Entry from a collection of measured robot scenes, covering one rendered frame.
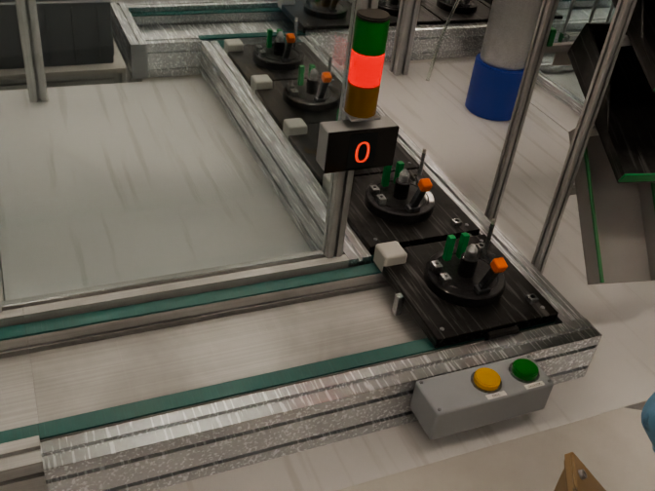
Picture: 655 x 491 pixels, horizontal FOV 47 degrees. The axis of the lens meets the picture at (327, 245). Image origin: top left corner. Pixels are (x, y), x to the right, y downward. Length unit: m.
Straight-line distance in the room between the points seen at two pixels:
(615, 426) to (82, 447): 0.84
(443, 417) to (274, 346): 0.30
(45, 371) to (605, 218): 0.98
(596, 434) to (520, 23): 1.17
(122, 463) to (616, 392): 0.83
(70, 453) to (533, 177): 1.32
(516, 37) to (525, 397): 1.17
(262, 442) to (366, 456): 0.16
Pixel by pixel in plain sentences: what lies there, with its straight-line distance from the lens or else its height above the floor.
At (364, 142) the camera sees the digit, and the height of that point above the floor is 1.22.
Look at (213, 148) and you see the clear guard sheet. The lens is 1.17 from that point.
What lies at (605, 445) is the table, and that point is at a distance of 1.32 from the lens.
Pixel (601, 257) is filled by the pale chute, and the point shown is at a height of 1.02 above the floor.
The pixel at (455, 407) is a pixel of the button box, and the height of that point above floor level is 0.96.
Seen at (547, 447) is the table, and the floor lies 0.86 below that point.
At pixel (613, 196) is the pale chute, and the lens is 1.46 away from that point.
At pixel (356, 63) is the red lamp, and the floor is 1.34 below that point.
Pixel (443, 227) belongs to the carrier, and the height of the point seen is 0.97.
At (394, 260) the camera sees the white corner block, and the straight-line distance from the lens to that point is 1.34.
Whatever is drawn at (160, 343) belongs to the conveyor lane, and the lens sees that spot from 1.24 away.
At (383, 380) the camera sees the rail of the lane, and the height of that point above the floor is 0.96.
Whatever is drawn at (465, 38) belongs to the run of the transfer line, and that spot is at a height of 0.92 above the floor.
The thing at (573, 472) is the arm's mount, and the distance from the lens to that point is 0.98.
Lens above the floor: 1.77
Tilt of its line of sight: 36 degrees down
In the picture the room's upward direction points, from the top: 7 degrees clockwise
